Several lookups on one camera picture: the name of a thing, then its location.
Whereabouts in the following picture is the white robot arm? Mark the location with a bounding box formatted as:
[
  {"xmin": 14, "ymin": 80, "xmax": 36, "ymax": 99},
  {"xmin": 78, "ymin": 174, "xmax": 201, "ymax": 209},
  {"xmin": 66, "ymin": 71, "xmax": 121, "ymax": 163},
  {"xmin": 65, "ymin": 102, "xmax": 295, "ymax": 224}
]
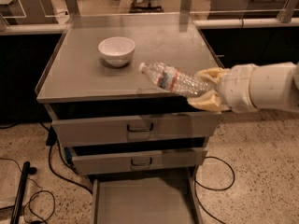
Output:
[{"xmin": 187, "ymin": 63, "xmax": 299, "ymax": 113}]

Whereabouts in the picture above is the white ceramic bowl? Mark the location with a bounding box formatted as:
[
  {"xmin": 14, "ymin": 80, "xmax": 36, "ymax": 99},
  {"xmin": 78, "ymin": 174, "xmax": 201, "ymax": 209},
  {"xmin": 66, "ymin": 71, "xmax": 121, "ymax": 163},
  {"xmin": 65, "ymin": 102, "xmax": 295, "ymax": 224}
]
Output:
[{"xmin": 98, "ymin": 36, "xmax": 135, "ymax": 67}]

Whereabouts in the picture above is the black office chair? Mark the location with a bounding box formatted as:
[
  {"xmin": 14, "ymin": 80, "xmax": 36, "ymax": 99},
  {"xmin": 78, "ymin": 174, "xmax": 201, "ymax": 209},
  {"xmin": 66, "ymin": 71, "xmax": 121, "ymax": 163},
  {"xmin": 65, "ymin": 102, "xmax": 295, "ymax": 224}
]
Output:
[{"xmin": 130, "ymin": 0, "xmax": 164, "ymax": 13}]

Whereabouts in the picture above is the black floor cable right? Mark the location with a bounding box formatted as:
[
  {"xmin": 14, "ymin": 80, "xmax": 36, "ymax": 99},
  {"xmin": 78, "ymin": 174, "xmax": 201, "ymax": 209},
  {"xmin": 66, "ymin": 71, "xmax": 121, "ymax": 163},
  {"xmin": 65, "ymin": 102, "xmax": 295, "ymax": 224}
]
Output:
[{"xmin": 193, "ymin": 156, "xmax": 236, "ymax": 224}]

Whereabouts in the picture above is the bottom grey drawer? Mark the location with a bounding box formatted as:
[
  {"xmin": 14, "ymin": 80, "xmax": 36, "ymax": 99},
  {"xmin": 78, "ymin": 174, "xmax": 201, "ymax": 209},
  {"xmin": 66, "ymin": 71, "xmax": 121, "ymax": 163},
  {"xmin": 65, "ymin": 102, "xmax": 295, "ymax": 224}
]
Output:
[{"xmin": 90, "ymin": 169, "xmax": 203, "ymax": 224}]

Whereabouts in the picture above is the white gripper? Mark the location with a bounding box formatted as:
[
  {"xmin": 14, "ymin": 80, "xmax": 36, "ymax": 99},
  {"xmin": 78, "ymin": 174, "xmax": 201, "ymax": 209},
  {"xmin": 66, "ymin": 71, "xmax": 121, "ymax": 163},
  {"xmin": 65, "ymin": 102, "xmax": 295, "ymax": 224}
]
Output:
[{"xmin": 187, "ymin": 63, "xmax": 260, "ymax": 114}]

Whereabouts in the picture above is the grey drawer cabinet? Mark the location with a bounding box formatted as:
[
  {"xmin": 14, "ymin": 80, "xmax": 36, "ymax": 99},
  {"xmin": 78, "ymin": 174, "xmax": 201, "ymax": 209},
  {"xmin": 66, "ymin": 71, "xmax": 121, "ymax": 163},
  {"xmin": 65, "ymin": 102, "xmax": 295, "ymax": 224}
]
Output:
[{"xmin": 36, "ymin": 14, "xmax": 217, "ymax": 162}]

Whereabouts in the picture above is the black pole on floor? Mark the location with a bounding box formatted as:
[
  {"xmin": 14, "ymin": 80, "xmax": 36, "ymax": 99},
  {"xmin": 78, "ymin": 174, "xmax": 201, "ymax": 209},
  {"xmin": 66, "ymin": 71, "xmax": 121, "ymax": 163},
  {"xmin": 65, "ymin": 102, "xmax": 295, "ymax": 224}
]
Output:
[{"xmin": 10, "ymin": 161, "xmax": 34, "ymax": 224}]

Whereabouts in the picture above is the grey drawer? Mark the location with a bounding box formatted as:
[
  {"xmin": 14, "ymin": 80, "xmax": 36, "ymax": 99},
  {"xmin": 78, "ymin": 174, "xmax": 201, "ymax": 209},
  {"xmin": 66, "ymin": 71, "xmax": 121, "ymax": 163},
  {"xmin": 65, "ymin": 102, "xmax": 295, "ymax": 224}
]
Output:
[
  {"xmin": 72, "ymin": 147, "xmax": 207, "ymax": 175},
  {"xmin": 52, "ymin": 112, "xmax": 221, "ymax": 147},
  {"xmin": 90, "ymin": 169, "xmax": 203, "ymax": 224}
]

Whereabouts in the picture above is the black floor cable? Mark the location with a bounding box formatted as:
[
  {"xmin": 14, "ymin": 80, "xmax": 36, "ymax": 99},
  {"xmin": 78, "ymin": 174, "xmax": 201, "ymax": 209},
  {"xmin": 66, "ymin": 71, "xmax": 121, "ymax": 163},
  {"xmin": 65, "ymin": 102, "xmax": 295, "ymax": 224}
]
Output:
[
  {"xmin": 193, "ymin": 156, "xmax": 236, "ymax": 224},
  {"xmin": 38, "ymin": 121, "xmax": 93, "ymax": 195}
]

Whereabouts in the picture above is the black floor cable left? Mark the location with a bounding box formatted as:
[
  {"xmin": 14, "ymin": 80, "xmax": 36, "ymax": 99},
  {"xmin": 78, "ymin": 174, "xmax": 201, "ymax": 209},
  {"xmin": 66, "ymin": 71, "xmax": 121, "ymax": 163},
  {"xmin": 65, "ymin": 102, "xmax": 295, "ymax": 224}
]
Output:
[{"xmin": 38, "ymin": 121, "xmax": 93, "ymax": 195}]

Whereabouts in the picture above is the top grey drawer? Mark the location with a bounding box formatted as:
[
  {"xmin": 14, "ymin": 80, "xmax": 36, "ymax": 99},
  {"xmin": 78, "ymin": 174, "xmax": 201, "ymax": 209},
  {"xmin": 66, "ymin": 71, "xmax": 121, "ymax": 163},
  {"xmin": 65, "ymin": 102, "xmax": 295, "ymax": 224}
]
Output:
[{"xmin": 52, "ymin": 112, "xmax": 221, "ymax": 147}]

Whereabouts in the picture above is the thin cable loop on floor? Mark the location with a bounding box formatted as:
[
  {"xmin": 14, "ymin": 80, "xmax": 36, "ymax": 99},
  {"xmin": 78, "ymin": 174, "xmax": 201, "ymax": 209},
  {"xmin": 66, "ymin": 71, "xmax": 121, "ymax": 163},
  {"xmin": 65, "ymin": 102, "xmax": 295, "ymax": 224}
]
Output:
[{"xmin": 0, "ymin": 157, "xmax": 56, "ymax": 224}]

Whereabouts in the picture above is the middle grey drawer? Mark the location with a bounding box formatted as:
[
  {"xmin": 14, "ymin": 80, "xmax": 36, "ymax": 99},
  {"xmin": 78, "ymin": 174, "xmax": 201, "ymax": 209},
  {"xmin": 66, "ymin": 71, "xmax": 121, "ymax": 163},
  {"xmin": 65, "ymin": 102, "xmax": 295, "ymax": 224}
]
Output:
[{"xmin": 72, "ymin": 147, "xmax": 207, "ymax": 175}]

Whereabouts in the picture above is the clear plastic water bottle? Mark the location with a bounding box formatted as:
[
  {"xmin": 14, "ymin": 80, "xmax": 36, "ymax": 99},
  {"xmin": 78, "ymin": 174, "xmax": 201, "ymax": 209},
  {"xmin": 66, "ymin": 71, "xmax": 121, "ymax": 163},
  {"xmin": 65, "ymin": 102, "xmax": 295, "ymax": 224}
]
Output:
[{"xmin": 139, "ymin": 63, "xmax": 215, "ymax": 98}]

